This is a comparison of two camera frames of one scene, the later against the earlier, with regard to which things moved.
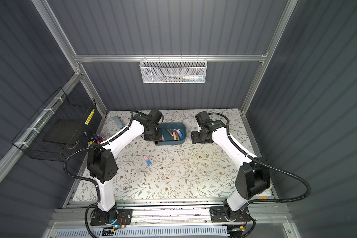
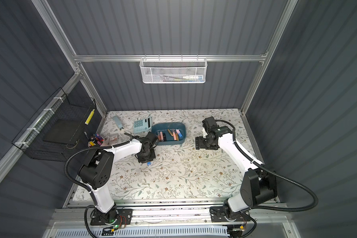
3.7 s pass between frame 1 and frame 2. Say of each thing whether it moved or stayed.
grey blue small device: stayed
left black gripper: moved
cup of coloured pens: stayed
